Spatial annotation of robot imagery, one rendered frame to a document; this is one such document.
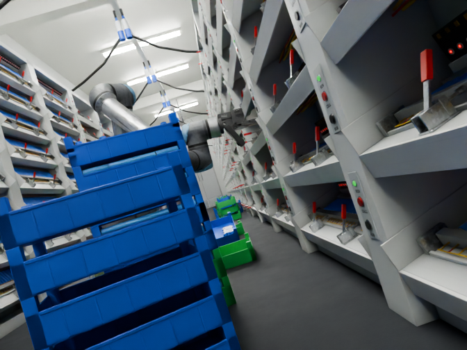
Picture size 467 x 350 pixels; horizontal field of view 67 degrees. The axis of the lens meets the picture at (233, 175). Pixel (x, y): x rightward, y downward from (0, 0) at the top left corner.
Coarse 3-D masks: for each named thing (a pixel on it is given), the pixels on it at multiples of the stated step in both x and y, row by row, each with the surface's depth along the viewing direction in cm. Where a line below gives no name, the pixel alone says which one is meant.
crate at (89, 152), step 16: (144, 128) 96; (160, 128) 98; (176, 128) 99; (80, 144) 91; (96, 144) 92; (112, 144) 93; (128, 144) 95; (144, 144) 96; (160, 144) 97; (176, 144) 105; (80, 160) 90; (96, 160) 92; (112, 160) 97
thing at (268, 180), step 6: (270, 168) 198; (258, 174) 198; (264, 174) 198; (270, 174) 154; (276, 174) 137; (264, 180) 197; (270, 180) 158; (276, 180) 145; (264, 186) 192; (270, 186) 170; (276, 186) 155
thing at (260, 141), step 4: (256, 120) 138; (260, 124) 138; (260, 136) 149; (264, 136) 142; (248, 140) 198; (256, 140) 162; (260, 140) 155; (264, 140) 147; (248, 144) 198; (252, 144) 198; (256, 144) 169; (260, 144) 161; (264, 144) 154; (252, 148) 186; (256, 148) 175; (260, 148) 166; (252, 152) 195; (256, 152) 182
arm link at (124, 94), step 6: (114, 84) 171; (120, 84) 175; (114, 90) 168; (120, 90) 171; (126, 90) 174; (132, 90) 177; (120, 96) 171; (126, 96) 174; (132, 96) 177; (120, 102) 172; (126, 102) 174; (132, 102) 179; (132, 108) 178; (114, 126) 175; (114, 132) 176; (120, 132) 174; (150, 210) 182; (156, 210) 186; (138, 216) 175
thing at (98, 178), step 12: (180, 144) 99; (156, 156) 96; (180, 156) 99; (72, 168) 90; (108, 168) 92; (120, 168) 93; (132, 168) 94; (144, 168) 95; (156, 168) 96; (84, 180) 90; (96, 180) 91; (108, 180) 92; (120, 180) 93
